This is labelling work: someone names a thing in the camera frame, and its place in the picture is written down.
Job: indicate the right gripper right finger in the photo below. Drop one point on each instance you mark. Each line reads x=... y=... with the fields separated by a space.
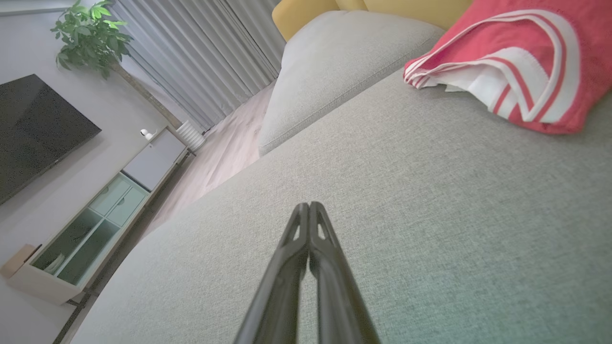
x=339 y=296

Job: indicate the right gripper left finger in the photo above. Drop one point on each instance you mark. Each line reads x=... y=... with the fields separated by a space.
x=279 y=296

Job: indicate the red basketball jersey number 23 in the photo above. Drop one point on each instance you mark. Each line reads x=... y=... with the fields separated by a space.
x=526 y=57

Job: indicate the large grey fabric sofa seat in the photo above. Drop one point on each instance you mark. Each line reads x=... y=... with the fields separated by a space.
x=430 y=215

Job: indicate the white ribbed plant pot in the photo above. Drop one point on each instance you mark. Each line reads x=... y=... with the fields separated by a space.
x=191 y=135

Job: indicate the white television cabinet glass doors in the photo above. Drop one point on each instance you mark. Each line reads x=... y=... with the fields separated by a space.
x=95 y=229

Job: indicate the small grey fabric sofa cushion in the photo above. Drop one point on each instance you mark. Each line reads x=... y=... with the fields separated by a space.
x=334 y=71

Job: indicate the grey pleated curtain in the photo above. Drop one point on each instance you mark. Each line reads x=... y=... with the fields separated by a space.
x=205 y=52

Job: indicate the yellow sofa back cushion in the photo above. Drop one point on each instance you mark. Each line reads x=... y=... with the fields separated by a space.
x=411 y=9
x=301 y=16

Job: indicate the black flat screen television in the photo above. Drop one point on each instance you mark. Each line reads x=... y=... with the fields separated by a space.
x=33 y=134

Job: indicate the green potted tree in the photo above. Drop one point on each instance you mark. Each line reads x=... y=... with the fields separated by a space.
x=91 y=38

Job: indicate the small white camera device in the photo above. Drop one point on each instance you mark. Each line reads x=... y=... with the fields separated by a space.
x=147 y=134

